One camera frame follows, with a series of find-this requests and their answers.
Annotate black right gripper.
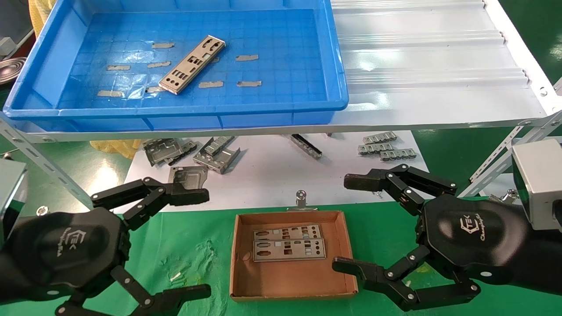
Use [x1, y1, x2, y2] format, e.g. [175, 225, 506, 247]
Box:
[332, 165, 530, 312]

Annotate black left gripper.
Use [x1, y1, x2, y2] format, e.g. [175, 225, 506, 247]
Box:
[9, 177, 212, 316]

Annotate metal I/O shield plate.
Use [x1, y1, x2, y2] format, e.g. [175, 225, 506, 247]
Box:
[159, 35, 226, 95]
[253, 238, 326, 262]
[252, 223, 322, 242]

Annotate brown cardboard box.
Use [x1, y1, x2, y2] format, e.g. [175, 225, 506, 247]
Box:
[230, 210, 359, 302]

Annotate blue plastic tray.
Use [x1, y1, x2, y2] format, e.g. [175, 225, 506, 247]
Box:
[2, 0, 349, 131]

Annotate green cloth mat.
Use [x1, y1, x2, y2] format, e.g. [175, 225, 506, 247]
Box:
[0, 200, 562, 316]

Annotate small notched metal strip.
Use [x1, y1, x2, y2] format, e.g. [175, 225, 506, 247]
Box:
[380, 149, 417, 161]
[358, 143, 393, 155]
[363, 133, 398, 144]

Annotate long narrow metal strip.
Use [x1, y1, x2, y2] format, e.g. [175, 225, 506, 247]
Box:
[288, 133, 323, 160]

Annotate white board sheet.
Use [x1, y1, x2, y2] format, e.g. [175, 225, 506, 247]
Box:
[119, 130, 430, 214]

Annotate slotted steel angle brace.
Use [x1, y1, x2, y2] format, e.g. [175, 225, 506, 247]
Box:
[459, 112, 562, 198]
[0, 115, 95, 208]

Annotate white corrugated metal shelf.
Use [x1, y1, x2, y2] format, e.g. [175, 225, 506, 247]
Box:
[0, 0, 562, 143]

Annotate round ribbed metal disc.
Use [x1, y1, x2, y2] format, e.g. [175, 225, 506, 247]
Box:
[0, 57, 28, 85]

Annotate yellow woven bag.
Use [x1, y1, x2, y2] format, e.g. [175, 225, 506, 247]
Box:
[28, 0, 58, 38]

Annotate stamped metal bracket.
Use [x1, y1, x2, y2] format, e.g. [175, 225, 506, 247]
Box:
[168, 165, 209, 190]
[193, 146, 241, 175]
[143, 138, 185, 167]

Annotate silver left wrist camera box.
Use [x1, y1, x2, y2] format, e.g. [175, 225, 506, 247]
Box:
[0, 159, 29, 248]

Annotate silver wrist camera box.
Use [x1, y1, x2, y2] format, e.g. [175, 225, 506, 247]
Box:
[0, 159, 29, 248]
[512, 140, 562, 231]

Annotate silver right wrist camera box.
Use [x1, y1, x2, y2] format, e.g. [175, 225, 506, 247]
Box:
[512, 140, 562, 231]

